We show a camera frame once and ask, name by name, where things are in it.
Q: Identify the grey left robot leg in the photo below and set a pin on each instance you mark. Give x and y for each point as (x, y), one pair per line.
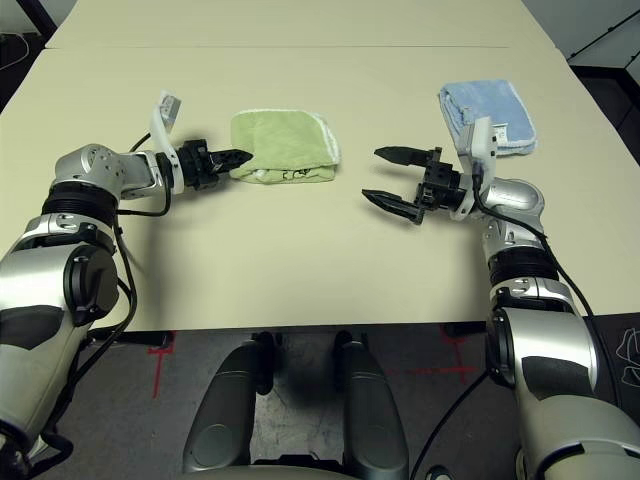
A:
(220, 410)

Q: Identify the grey robot leg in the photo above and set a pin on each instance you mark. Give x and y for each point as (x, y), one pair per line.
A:
(220, 410)
(372, 410)

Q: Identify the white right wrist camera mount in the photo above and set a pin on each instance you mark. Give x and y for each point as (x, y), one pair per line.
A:
(480, 155)

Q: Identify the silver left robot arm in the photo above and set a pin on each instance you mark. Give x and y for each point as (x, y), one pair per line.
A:
(65, 260)

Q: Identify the beige robot torso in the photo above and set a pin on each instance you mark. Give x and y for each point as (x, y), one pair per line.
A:
(285, 475)

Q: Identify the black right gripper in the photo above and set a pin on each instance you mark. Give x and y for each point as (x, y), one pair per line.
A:
(440, 187)

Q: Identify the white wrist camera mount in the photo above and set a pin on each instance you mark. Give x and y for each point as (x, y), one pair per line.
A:
(165, 135)
(480, 155)

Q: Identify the black metal table frame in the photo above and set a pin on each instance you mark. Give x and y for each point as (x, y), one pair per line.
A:
(42, 15)

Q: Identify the red floor tape cross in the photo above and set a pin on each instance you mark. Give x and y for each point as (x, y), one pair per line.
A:
(159, 370)
(450, 371)

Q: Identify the folded light blue towel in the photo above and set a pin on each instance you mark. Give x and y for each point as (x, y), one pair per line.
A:
(490, 112)

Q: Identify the grey right robot leg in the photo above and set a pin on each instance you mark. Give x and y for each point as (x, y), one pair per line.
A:
(372, 410)

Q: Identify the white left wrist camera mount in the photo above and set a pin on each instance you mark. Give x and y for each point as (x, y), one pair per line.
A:
(165, 135)

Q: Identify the black metal rack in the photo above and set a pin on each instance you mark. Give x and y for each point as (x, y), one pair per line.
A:
(610, 55)

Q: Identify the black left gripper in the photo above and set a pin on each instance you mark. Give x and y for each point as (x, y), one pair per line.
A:
(197, 165)

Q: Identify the green towel with white trim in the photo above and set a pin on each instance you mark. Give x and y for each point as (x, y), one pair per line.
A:
(285, 145)

